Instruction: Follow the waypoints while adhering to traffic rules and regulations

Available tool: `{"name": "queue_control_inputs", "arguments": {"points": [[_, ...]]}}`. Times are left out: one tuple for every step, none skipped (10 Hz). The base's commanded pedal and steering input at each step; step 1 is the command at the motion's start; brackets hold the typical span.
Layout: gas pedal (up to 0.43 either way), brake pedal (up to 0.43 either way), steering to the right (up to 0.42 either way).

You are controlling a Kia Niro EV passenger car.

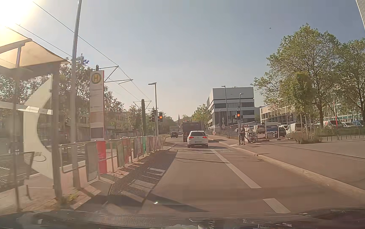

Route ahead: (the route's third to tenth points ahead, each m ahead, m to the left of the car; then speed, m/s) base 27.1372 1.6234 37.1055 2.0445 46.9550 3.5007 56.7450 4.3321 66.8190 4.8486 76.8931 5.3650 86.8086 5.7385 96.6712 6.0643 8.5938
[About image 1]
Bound car's own bonnet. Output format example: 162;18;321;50
0;207;365;229

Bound tall grey pole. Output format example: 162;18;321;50
70;0;83;189

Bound road markings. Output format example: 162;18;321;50
119;148;292;214

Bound dark overhead line mast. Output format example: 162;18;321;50
141;99;147;137

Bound railing with coloured panels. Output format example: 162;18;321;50
59;135;164;182

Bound row of trees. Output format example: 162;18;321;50
0;55;178;142

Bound paved tram stop platform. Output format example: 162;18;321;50
0;140;170;218

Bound street lamp post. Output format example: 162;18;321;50
238;92;244;128
148;82;159;137
221;85;230;139

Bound group of people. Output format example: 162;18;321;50
238;124;259;146

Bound grey asphalt road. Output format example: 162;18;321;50
74;135;365;217

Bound metal fence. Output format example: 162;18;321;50
316;126;365;142

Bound row of parked cars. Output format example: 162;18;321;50
323;118;365;128

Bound grey office building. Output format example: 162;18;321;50
206;87;256;129

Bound dark lorry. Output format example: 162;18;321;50
182;121;203;142

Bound large green tree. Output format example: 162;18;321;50
337;38;365;125
252;24;345;128

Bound grey pavement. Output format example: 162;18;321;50
209;134;365;205

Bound overhead wires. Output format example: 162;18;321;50
0;0;153;110

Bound tram stop shelter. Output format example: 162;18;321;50
0;10;69;210

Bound metal mesh bench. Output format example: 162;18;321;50
0;151;35;199

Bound white van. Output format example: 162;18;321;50
286;122;307;138

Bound white hatchback car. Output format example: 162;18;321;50
187;131;209;149

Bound low glass building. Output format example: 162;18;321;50
260;101;365;125

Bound tram stop sign pillar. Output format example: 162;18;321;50
89;65;105;142

